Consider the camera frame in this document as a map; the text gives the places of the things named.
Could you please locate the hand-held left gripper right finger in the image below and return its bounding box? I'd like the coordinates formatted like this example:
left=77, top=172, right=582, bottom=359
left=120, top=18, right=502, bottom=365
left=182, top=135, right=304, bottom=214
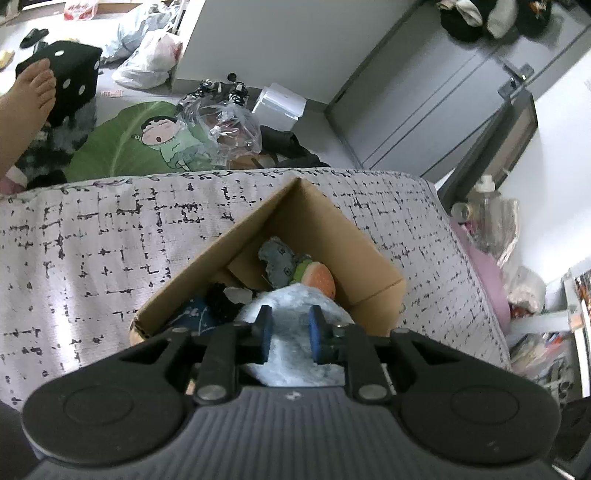
left=308, top=305, right=467, bottom=401

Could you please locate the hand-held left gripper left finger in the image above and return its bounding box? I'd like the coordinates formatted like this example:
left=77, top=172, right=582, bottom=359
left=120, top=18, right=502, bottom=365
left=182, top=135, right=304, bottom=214
left=117, top=305, right=273, bottom=406

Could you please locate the light blue plush toy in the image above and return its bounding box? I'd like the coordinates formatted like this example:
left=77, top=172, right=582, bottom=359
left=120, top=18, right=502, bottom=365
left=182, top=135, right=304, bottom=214
left=233, top=282, right=356, bottom=388

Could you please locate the brown cardboard box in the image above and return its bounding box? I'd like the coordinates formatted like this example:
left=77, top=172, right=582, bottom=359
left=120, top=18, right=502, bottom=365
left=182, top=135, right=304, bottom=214
left=129, top=178, right=407, bottom=365

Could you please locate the small white item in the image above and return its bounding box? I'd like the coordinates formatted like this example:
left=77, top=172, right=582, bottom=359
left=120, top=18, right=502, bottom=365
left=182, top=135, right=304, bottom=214
left=223, top=286, right=257, bottom=303

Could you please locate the black scrunchie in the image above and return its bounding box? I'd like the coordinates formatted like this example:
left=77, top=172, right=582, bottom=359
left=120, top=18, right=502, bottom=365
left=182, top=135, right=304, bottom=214
left=203, top=281, right=245, bottom=326

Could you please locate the burger plush toy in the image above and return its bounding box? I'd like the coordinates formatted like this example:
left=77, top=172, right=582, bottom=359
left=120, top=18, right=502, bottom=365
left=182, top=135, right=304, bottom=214
left=291, top=260, right=337, bottom=298

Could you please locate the grey plush toy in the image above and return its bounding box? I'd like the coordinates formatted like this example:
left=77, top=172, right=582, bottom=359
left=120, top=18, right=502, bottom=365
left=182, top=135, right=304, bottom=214
left=257, top=236, right=305, bottom=287

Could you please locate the blue printed packet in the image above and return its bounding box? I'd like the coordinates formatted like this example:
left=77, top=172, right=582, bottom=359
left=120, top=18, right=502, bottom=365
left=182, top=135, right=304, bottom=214
left=168, top=295, right=218, bottom=335

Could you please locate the pink pillow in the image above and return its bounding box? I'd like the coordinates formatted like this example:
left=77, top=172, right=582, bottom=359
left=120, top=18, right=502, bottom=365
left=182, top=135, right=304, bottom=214
left=450, top=219, right=511, bottom=328

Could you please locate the white black-patterned bed cover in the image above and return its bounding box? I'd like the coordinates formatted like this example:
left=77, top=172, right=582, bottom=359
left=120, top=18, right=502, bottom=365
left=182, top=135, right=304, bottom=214
left=0, top=167, right=511, bottom=411

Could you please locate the paper cup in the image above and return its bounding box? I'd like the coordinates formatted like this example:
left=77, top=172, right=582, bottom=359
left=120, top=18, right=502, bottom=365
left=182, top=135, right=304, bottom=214
left=450, top=200, right=481, bottom=222

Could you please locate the plastic bottle with white cap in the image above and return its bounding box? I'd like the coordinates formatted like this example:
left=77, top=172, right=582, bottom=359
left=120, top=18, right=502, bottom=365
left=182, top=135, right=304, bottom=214
left=471, top=196, right=520, bottom=266

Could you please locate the clear plastic bag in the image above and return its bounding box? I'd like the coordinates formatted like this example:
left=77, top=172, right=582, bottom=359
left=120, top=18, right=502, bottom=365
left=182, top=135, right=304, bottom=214
left=175, top=90, right=264, bottom=169

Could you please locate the crumpled white bag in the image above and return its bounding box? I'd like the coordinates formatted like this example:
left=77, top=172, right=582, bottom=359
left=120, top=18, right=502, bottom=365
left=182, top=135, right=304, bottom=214
left=505, top=265, right=548, bottom=315

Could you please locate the white box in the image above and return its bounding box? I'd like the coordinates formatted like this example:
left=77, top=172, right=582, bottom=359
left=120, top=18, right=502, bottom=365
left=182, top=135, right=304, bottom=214
left=252, top=82, right=308, bottom=134

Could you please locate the cluttered storage rack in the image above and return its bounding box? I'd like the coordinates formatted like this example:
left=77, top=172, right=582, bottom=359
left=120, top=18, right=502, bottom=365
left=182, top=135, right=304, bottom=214
left=508, top=263, right=591, bottom=393

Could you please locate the green cartoon mat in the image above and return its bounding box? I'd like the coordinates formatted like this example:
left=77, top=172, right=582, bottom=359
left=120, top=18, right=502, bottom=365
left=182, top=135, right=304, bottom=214
left=65, top=100, right=222, bottom=178

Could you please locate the black tripod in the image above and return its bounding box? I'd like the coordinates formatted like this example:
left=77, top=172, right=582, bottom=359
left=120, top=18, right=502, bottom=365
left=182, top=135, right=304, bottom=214
left=187, top=71, right=250, bottom=109

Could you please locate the dark framed board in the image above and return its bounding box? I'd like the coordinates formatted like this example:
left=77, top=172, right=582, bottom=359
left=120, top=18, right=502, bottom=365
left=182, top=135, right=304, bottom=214
left=438, top=90, right=539, bottom=208

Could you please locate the black dice stool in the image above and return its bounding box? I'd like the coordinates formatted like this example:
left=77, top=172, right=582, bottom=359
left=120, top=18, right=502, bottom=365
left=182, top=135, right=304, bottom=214
left=15, top=41, right=103, bottom=127

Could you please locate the pale blue plastic bag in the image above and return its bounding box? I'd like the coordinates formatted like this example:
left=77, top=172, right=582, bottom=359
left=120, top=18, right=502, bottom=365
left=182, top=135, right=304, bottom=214
left=102, top=2, right=171, bottom=63

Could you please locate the black and white clothes pile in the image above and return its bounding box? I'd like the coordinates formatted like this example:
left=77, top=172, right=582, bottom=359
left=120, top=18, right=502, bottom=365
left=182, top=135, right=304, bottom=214
left=436, top=0, right=559, bottom=42

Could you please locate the red and white plastic bag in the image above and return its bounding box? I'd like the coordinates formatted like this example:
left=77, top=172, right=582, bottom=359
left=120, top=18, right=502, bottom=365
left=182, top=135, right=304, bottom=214
left=64, top=0, right=98, bottom=22

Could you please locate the black slipper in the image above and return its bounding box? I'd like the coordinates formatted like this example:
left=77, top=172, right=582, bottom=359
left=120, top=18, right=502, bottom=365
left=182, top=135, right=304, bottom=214
left=20, top=28, right=49, bottom=48

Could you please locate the grey door handle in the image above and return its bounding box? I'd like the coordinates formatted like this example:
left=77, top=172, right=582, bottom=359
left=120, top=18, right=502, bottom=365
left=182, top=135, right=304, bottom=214
left=499, top=62, right=534, bottom=100

